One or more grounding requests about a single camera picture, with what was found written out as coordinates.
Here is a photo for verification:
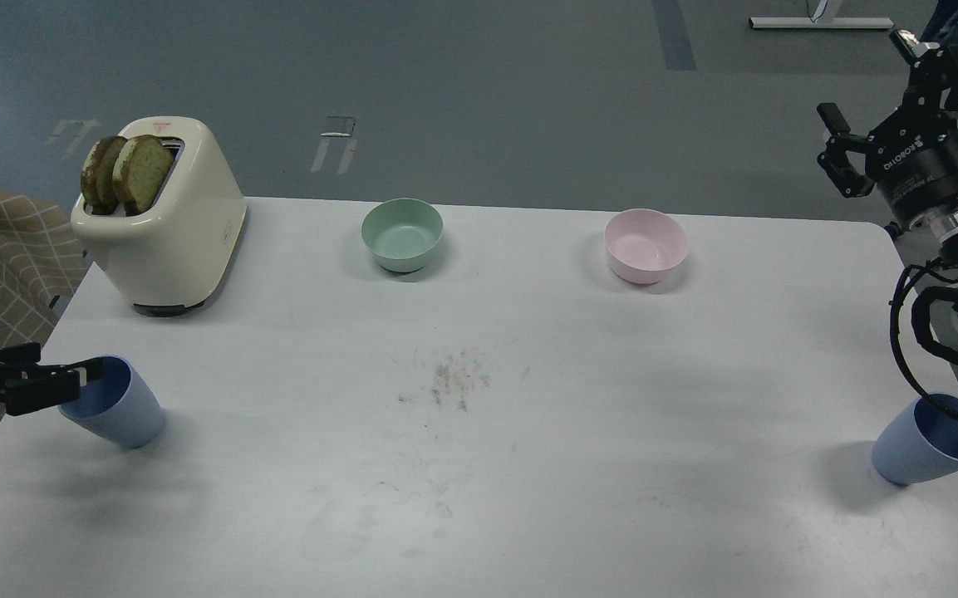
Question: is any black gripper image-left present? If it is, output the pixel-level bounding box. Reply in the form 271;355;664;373
0;343;106;416

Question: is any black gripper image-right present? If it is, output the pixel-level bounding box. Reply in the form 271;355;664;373
817;29;958;228

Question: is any light blue cup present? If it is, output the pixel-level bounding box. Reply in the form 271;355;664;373
57;355;165;449
871;394;958;486

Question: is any white stand base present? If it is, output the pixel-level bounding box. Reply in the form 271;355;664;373
748;1;894;32

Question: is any cream toaster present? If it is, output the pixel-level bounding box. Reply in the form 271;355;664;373
70;116;248;315

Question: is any toast slice left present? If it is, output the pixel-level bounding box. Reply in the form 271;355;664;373
80;135;126;215

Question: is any toast slice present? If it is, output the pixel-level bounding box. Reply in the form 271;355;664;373
111;134;174;216
80;135;126;215

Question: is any toast slice right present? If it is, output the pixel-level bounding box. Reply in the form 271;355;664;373
111;134;174;216

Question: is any pink bowl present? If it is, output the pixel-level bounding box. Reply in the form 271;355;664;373
603;208;689;287

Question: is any green bowl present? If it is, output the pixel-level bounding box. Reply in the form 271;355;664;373
361;198;445;275

